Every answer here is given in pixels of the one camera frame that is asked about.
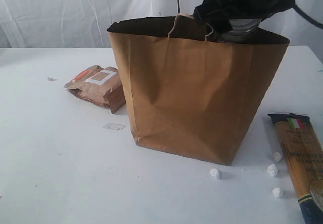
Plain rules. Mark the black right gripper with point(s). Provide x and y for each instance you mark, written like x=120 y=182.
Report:
x=217 y=13

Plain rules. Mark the spaghetti packet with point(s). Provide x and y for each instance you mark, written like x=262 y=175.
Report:
x=303 y=156

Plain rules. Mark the brown paper bag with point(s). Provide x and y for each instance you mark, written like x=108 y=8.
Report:
x=188 y=94

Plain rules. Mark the brown coffee pouch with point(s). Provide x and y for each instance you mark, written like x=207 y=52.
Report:
x=100 y=86

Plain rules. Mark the brown can silver lid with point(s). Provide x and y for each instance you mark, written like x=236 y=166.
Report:
x=242 y=29

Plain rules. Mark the clear tape piece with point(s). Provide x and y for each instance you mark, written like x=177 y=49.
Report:
x=114 y=126

